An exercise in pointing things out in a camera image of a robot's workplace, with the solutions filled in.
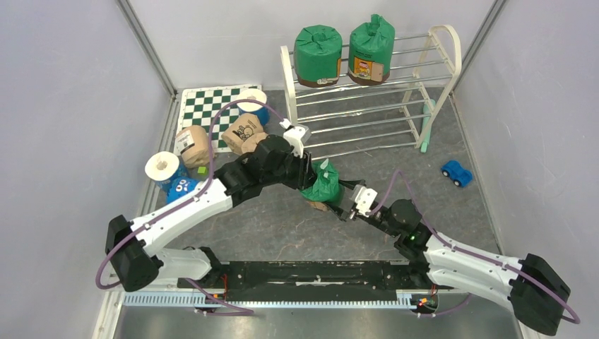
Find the brown roll with cartoon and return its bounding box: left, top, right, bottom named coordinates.
left=221, top=113, right=264, bottom=155

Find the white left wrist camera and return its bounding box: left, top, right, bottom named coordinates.
left=279, top=119, right=312, bottom=158

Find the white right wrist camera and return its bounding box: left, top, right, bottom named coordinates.
left=351, top=184, right=378, bottom=216

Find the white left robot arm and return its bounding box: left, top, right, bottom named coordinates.
left=96, top=135, right=316, bottom=292

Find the green paper roll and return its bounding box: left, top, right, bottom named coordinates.
left=348, top=14, right=396, bottom=85

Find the cream metal shelf rack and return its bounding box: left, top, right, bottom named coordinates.
left=280, top=25, right=463, bottom=160

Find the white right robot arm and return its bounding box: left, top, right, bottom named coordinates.
left=328, top=180, right=571, bottom=336

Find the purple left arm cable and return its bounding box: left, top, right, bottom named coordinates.
left=95, top=99, right=287, bottom=291

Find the green white chessboard mat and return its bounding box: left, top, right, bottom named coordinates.
left=176, top=84, right=262, bottom=153

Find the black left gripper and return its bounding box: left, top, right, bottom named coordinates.
left=263, top=147, right=320, bottom=192

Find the blue white roll front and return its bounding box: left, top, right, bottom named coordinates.
left=144, top=151, right=188, bottom=192

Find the blue white roll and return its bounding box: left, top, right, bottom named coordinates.
left=237, top=88, right=270, bottom=126
left=144, top=151, right=188, bottom=192

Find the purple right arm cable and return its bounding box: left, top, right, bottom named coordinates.
left=369, top=169, right=581, bottom=326

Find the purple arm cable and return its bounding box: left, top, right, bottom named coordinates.
left=369, top=169, right=581, bottom=326
left=95, top=99, right=287, bottom=291

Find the brown roll with label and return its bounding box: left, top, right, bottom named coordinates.
left=174, top=125, right=215, bottom=169

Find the blue toy car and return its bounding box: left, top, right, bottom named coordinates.
left=441, top=160, right=473, bottom=187

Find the green brown roll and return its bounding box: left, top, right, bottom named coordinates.
left=300, top=159, right=341, bottom=211

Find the brown paper roll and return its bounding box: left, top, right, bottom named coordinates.
left=241, top=132, right=268, bottom=154

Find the green roll on shelf left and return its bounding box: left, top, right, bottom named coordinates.
left=293, top=25, right=343, bottom=88

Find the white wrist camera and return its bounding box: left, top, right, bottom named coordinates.
left=279, top=119, right=312, bottom=158
left=351, top=184, right=378, bottom=216

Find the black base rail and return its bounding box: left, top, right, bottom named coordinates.
left=121, top=259, right=455, bottom=312

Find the blue white roll rear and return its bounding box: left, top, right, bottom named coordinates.
left=237, top=88, right=270, bottom=126

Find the mint green stick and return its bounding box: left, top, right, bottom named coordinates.
left=420, top=99, right=437, bottom=155

